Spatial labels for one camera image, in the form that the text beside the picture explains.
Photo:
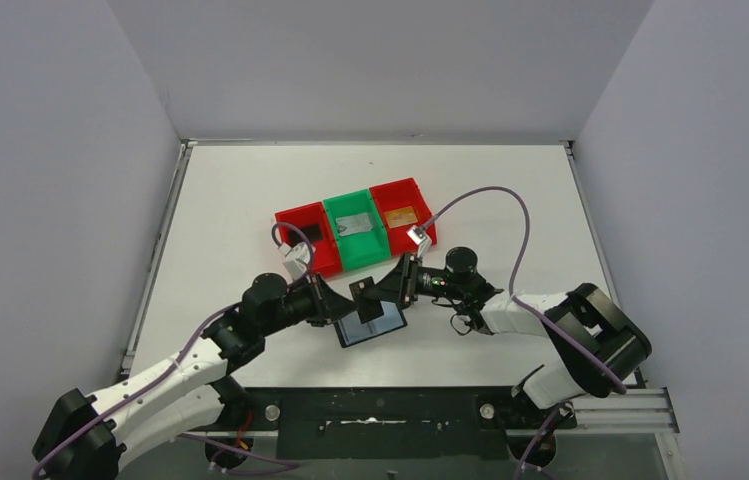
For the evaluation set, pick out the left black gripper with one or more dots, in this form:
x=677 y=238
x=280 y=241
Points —
x=319 y=299

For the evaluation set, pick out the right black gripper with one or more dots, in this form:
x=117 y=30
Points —
x=407 y=281

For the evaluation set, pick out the black leather card holder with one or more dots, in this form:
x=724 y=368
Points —
x=352 y=331

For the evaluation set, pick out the black VIP card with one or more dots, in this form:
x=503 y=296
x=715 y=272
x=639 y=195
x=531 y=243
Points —
x=368 y=308

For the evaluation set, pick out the green bin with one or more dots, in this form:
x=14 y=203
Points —
x=360 y=250

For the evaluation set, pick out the red bin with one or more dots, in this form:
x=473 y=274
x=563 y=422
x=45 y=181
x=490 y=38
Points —
x=312 y=220
x=396 y=194

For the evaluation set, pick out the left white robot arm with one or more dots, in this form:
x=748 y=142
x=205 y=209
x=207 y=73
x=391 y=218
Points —
x=90 y=436

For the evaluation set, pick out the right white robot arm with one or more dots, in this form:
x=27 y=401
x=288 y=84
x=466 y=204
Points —
x=598 y=346

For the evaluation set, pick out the gold card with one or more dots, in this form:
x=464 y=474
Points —
x=399 y=217

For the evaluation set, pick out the silver card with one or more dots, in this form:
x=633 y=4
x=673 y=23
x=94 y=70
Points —
x=353 y=224

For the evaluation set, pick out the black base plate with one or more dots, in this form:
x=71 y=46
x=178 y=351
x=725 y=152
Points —
x=377 y=423

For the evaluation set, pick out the aluminium frame rail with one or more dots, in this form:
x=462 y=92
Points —
x=640 y=413

